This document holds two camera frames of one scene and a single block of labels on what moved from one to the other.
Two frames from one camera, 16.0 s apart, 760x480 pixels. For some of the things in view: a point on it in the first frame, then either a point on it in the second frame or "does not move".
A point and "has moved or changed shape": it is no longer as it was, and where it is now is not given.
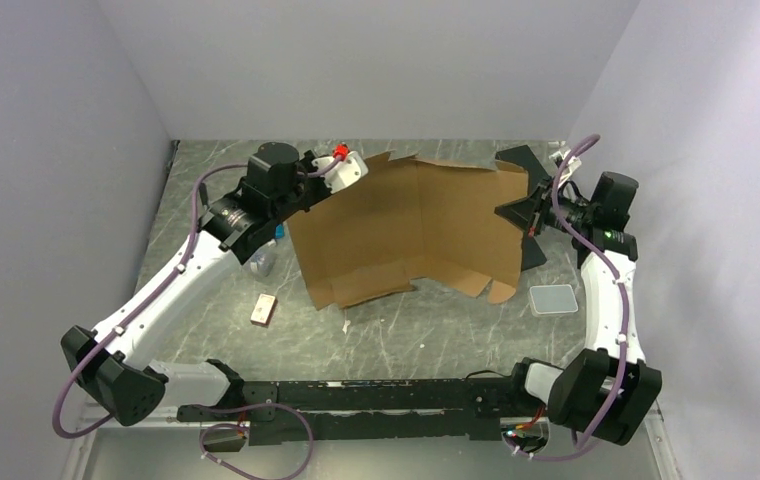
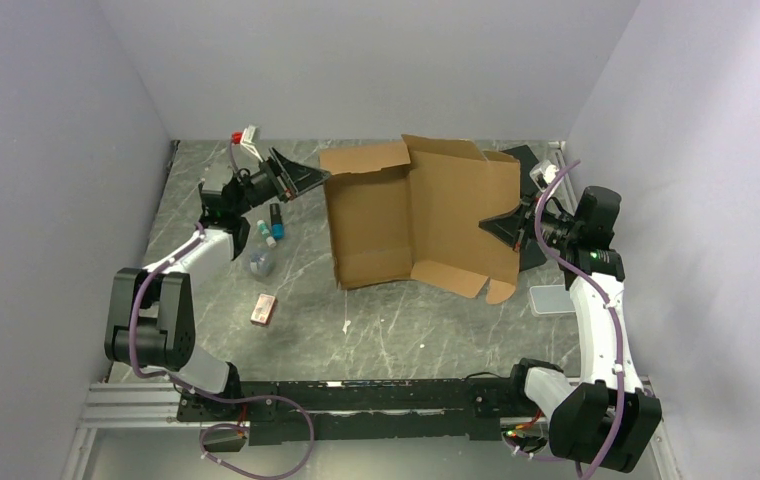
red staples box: x=264 y=310 does not move
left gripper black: x=323 y=191 to x=300 y=177
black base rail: x=322 y=411 does not move
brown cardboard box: x=411 y=221 has moved or changed shape
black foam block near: x=532 y=254 does not move
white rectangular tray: x=553 y=299 does not move
